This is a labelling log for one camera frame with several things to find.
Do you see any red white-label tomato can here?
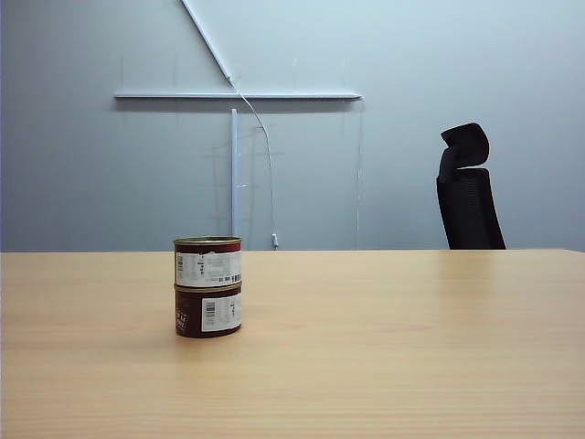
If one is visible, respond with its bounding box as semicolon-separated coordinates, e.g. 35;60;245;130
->
172;235;243;289

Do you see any dark red tomato can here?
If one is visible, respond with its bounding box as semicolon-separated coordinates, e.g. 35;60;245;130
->
173;283;243;339

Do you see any black mesh office chair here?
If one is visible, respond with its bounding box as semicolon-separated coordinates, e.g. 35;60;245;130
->
434;123;507;251

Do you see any white vertical wall conduit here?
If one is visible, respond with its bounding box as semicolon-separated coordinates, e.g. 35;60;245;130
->
229;107;242;238

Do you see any thin white hanging cable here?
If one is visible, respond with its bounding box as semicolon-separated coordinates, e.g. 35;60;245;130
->
230;77;281;251

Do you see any white horizontal wall conduit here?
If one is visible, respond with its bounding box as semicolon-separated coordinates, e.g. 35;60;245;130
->
113;91;363;102

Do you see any white diagonal wall conduit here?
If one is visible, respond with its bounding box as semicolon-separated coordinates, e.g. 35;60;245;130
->
179;0;236;83

